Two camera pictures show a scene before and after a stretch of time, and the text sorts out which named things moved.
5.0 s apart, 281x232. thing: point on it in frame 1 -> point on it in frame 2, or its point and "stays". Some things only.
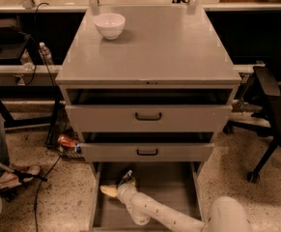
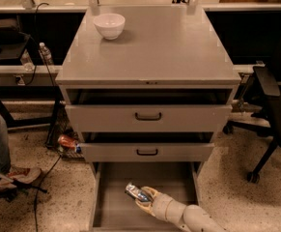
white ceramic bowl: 109,24 stays
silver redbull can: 125,179 -> 136,192
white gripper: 123,190 -> 161,204
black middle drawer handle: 148,154 stays
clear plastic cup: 27,61 stays
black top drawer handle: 148,119 stays
